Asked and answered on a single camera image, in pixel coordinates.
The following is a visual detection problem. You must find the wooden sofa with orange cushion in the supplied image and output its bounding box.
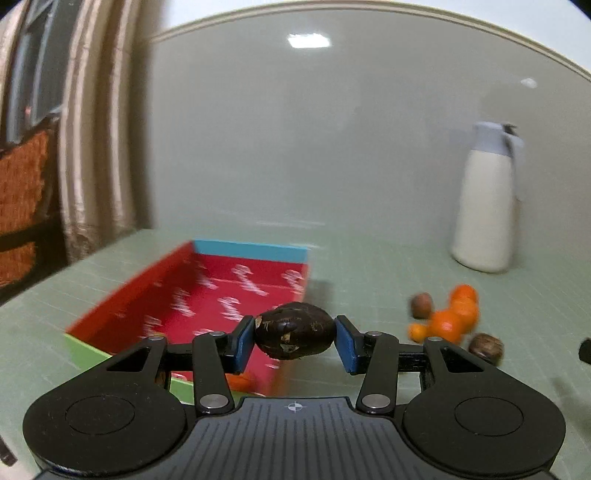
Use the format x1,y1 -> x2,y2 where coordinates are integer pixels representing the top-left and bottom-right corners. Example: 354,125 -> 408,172
0,114 -> 70,303

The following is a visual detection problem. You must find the green grid cutting mat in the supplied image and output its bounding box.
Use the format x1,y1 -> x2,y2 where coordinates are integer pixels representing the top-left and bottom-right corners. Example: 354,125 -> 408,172
0,222 -> 591,480

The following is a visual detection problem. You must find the red cardboard box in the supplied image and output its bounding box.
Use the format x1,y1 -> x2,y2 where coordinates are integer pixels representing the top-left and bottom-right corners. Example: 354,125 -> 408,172
64,239 -> 311,406

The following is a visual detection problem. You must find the white thermos jug grey lid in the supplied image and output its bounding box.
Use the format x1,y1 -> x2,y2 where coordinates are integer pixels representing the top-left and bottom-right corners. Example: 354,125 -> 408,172
450,121 -> 526,273

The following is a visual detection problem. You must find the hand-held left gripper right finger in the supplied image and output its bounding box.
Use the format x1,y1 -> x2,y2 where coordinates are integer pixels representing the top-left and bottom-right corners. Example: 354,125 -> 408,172
335,315 -> 489,415

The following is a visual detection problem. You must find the dark window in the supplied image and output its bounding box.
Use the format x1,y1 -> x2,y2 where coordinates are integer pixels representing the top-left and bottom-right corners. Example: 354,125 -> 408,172
8,0 -> 70,151

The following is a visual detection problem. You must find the beige satin curtain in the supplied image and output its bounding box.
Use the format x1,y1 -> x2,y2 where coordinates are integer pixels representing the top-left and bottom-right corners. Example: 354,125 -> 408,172
0,0 -> 160,265

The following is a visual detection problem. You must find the orange tangerine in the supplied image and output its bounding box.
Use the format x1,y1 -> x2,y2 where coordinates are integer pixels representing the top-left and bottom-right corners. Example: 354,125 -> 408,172
450,285 -> 478,309
227,373 -> 257,394
427,305 -> 480,343

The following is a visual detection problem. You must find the dark brown passion fruit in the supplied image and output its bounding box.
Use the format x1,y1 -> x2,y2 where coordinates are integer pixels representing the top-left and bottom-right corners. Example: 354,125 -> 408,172
255,302 -> 334,361

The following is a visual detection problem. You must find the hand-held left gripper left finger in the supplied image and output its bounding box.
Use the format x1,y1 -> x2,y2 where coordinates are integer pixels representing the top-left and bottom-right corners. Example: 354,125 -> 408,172
107,316 -> 256,414

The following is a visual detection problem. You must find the brown round fruit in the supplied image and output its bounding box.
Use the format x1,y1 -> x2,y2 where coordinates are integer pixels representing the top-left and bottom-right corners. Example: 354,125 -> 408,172
409,293 -> 435,320
468,333 -> 505,365

